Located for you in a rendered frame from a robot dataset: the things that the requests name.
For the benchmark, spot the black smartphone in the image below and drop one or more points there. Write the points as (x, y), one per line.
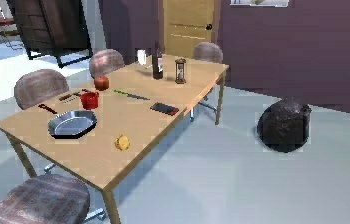
(164, 108)

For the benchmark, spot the wooden hourglass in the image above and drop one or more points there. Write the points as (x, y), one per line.
(180, 70)

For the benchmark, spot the light wooden dining table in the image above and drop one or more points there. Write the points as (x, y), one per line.
(126, 110)

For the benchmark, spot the dark wine bottle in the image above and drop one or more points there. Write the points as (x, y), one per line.
(157, 65)

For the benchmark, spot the yellow round fruit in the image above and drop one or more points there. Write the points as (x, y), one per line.
(122, 142)

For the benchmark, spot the white cup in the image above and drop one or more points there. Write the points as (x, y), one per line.
(142, 56)

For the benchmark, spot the brown padded chair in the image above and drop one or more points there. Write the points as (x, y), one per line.
(39, 200)
(208, 52)
(105, 62)
(39, 87)

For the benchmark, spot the red apple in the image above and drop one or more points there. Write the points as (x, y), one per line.
(101, 82)

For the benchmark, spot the red mug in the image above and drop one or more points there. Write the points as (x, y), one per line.
(89, 100)

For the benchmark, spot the light wooden door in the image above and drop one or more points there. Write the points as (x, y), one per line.
(188, 26)

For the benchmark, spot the black round door knob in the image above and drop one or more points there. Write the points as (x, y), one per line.
(209, 27)

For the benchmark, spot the grey metal frying pan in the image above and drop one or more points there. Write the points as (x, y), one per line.
(72, 124)

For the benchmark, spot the dark brown spatula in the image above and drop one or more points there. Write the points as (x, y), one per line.
(70, 96)

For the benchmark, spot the dark wooden shelf cabinet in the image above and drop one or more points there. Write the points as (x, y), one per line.
(54, 26)

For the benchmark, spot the framed wall picture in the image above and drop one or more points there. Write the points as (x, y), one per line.
(259, 2)

